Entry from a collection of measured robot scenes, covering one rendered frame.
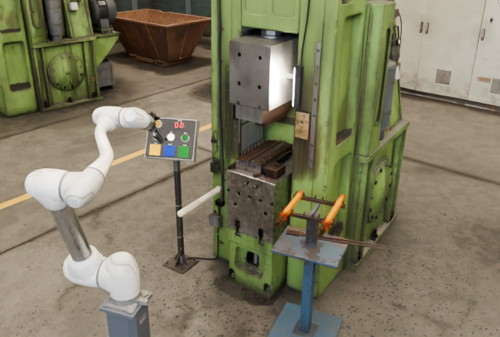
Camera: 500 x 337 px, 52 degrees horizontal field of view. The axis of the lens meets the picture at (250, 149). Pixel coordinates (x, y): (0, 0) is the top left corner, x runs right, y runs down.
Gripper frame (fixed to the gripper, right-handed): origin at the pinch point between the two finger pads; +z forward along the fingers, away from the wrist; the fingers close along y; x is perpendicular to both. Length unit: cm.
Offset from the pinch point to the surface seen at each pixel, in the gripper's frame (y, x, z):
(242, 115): -2, -41, 38
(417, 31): 139, -273, 510
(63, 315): -73, 123, 45
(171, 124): 17, 7, 48
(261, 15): 44, -79, 18
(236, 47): 33, -57, 17
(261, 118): -10, -52, 33
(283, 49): 21, -83, 24
